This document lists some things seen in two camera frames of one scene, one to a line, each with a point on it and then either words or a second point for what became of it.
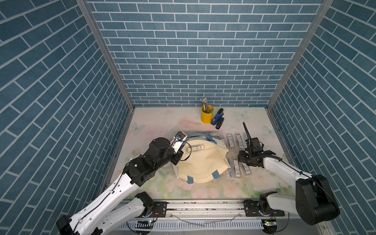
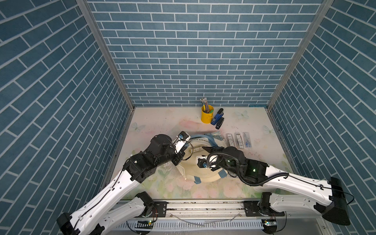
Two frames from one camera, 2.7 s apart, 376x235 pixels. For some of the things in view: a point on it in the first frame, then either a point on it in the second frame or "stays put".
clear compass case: x=245 y=137 stays put
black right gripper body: x=245 y=156 -> x=221 y=161
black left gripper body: x=169 y=155 stays put
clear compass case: x=238 y=136 stays put
